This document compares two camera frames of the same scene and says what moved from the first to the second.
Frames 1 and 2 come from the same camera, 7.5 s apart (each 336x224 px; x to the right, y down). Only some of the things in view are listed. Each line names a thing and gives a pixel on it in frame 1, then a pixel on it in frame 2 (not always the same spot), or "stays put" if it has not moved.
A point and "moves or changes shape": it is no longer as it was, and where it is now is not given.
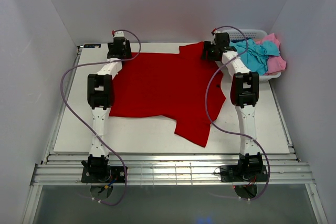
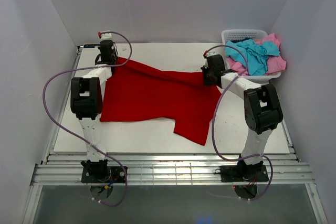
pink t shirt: x=275 y=64 stays put
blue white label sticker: x=92 y=45 stays put
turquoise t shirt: x=255 y=54 stays put
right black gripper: x=207 y=53 -> x=206 y=76
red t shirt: x=171 y=85 moves or changes shape
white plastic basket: x=240 y=34 stays put
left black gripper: x=119 y=54 -> x=108 y=60
